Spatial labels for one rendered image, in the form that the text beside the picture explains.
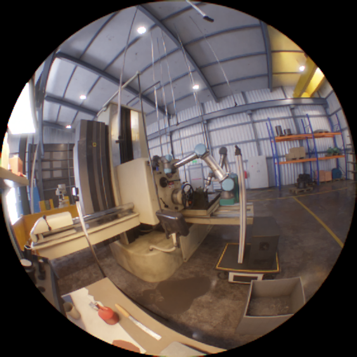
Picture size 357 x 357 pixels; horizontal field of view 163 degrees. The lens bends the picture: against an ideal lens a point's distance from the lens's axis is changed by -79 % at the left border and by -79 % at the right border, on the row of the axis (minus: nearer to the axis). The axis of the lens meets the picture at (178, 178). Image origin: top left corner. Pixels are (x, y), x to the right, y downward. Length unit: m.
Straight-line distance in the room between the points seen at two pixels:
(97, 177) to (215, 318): 2.34
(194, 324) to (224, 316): 0.34
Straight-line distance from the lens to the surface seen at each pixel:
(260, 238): 1.54
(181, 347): 0.61
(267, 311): 1.50
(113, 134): 2.14
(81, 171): 1.81
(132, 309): 0.83
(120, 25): 7.45
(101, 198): 1.87
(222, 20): 7.40
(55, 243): 1.40
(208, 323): 1.73
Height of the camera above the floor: 1.62
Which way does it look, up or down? 2 degrees down
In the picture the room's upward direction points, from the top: 8 degrees counter-clockwise
